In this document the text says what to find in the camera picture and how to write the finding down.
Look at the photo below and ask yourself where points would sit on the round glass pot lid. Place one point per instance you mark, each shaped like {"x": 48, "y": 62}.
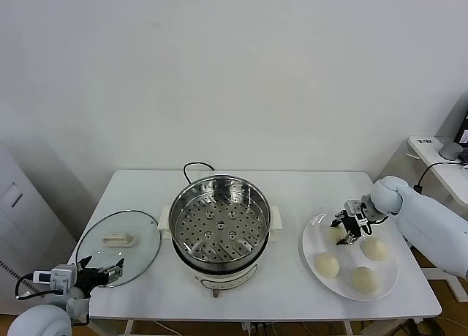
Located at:
{"x": 120, "y": 222}

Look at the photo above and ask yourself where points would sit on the black monitor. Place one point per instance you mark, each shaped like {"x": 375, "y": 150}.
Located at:
{"x": 463, "y": 131}

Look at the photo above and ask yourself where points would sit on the cream electric pot base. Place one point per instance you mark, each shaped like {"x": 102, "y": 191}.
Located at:
{"x": 226, "y": 281}

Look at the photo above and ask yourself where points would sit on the white table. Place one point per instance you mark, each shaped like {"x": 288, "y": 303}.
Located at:
{"x": 311, "y": 189}

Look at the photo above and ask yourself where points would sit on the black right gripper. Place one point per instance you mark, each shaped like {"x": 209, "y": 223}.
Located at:
{"x": 351, "y": 226}

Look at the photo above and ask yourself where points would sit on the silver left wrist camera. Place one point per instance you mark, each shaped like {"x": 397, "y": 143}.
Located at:
{"x": 60, "y": 275}

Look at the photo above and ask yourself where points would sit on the stainless steel steamer basket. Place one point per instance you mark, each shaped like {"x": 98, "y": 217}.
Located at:
{"x": 190, "y": 219}

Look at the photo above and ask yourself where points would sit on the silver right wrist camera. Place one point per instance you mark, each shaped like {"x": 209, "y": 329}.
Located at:
{"x": 352, "y": 206}

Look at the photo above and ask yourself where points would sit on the white steamed baozi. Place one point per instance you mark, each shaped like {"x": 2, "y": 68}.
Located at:
{"x": 365, "y": 281}
{"x": 374, "y": 249}
{"x": 328, "y": 265}
{"x": 333, "y": 237}

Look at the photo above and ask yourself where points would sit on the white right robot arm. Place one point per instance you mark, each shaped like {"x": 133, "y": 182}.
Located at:
{"x": 420, "y": 219}

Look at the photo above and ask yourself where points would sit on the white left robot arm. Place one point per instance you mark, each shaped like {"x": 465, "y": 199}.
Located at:
{"x": 40, "y": 321}

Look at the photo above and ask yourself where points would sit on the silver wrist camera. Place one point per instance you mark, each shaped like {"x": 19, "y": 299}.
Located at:
{"x": 352, "y": 206}
{"x": 60, "y": 275}

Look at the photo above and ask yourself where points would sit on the grey monitor base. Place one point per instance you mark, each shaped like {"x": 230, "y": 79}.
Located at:
{"x": 451, "y": 151}

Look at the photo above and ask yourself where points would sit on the white round plate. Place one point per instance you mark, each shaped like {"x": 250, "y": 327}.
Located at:
{"x": 387, "y": 277}

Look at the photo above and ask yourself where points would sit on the white cabinet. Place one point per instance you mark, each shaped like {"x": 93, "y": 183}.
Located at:
{"x": 22, "y": 222}

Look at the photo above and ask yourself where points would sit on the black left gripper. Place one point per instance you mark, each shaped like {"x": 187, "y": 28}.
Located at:
{"x": 91, "y": 277}

